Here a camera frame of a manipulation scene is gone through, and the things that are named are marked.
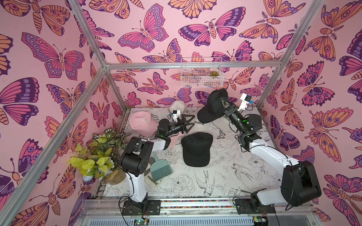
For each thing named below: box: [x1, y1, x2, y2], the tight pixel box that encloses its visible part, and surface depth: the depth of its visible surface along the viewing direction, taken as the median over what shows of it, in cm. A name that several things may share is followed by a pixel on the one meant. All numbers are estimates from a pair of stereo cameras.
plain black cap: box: [181, 132, 214, 168], surface depth 92 cm
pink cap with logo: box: [129, 110, 160, 138], surface depth 105 cm
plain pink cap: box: [168, 131, 190, 149], surface depth 102 cm
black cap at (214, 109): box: [197, 88, 229, 124], surface depth 75 cm
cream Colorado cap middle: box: [190, 120, 219, 134], surface depth 108 cm
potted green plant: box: [67, 128, 132, 186], surface depth 70 cm
